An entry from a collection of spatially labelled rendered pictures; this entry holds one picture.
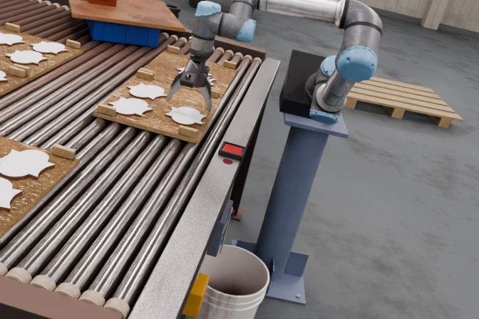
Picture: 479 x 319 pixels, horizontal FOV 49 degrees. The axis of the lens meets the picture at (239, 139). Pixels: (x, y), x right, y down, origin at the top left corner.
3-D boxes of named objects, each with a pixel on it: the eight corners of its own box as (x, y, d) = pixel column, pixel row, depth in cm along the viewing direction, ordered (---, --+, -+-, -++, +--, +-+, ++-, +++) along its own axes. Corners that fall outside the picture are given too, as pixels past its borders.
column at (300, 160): (300, 255, 283) (350, 109, 247) (305, 305, 248) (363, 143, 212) (231, 241, 281) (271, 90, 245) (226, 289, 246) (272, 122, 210)
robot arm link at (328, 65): (345, 70, 216) (356, 55, 203) (339, 100, 212) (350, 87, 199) (317, 63, 216) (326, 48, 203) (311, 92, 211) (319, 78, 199)
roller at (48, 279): (236, 55, 274) (231, 47, 272) (47, 309, 97) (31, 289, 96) (228, 60, 275) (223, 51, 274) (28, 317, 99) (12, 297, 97)
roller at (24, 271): (227, 53, 274) (222, 44, 273) (22, 301, 97) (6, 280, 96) (219, 57, 276) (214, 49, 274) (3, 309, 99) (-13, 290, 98)
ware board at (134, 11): (162, 3, 285) (162, 1, 285) (184, 31, 244) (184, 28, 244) (65, -11, 266) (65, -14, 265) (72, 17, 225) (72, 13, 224)
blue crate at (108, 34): (147, 28, 273) (150, 9, 268) (159, 48, 247) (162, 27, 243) (85, 21, 260) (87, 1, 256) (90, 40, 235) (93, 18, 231)
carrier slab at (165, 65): (237, 72, 241) (238, 69, 241) (220, 101, 204) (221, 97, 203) (164, 53, 243) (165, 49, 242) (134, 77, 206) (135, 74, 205)
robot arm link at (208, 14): (222, 8, 162) (195, 1, 162) (214, 43, 166) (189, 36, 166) (225, 4, 169) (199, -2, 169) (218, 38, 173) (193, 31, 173)
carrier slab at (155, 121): (220, 102, 204) (222, 98, 203) (197, 144, 166) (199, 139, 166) (134, 78, 205) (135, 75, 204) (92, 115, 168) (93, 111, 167)
